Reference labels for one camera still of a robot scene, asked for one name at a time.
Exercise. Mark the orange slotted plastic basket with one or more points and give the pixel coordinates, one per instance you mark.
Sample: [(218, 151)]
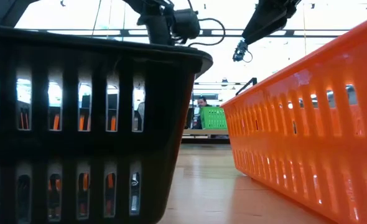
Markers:
[(56, 122), (326, 161)]

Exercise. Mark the black aluminium table frame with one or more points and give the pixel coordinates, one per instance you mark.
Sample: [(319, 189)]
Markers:
[(202, 140)]

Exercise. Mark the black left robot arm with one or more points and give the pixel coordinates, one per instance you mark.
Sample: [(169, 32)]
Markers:
[(9, 11)]

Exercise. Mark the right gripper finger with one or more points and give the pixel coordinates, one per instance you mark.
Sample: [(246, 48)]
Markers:
[(264, 26)]

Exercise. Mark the black computer monitor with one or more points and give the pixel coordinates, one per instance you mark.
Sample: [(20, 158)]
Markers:
[(86, 101)]

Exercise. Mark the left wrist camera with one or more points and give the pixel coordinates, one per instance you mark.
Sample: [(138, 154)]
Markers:
[(186, 23)]

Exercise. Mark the black hanging camera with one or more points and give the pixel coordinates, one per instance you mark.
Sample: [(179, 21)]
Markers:
[(239, 53)]

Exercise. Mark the black dome ceiling lamp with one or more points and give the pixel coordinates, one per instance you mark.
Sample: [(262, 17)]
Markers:
[(224, 82)]

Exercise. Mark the wooden shelf with black frame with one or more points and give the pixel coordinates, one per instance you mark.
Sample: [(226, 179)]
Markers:
[(202, 132)]

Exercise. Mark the black slotted plastic basket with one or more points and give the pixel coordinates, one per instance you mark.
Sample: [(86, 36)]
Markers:
[(68, 146)]

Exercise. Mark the person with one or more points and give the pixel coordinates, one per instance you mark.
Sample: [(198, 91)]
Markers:
[(202, 101)]

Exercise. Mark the black overhead light rail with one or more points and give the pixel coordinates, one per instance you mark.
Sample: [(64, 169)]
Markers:
[(206, 32)]

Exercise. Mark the green slotted plastic basket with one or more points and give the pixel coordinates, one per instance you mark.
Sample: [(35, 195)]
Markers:
[(213, 118)]

